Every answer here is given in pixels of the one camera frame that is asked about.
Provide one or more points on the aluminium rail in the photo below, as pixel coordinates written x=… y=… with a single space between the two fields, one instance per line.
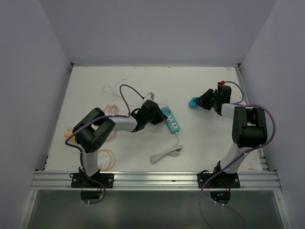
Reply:
x=56 y=180

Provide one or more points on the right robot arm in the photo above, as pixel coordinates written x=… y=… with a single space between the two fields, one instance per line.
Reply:
x=249 y=129

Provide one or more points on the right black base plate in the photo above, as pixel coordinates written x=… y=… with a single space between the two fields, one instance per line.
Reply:
x=223 y=180

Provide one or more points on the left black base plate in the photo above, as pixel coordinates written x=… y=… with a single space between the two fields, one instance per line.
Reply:
x=79 y=180

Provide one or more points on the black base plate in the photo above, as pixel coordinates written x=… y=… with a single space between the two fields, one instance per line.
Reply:
x=223 y=180
x=79 y=180

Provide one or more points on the pink power strip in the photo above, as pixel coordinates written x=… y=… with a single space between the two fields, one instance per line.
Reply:
x=68 y=134

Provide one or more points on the blue plug adapter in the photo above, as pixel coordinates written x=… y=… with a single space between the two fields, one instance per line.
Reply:
x=192 y=103

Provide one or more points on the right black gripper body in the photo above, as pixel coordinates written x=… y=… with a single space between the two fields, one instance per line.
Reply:
x=217 y=99

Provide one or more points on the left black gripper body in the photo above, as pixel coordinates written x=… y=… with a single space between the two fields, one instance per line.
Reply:
x=156 y=119

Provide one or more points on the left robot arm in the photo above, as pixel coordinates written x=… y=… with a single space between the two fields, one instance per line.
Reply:
x=93 y=130

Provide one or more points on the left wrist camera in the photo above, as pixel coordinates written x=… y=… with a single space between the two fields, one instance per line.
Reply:
x=149 y=96

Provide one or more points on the teal power strip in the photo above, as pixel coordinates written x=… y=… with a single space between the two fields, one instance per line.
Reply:
x=171 y=120

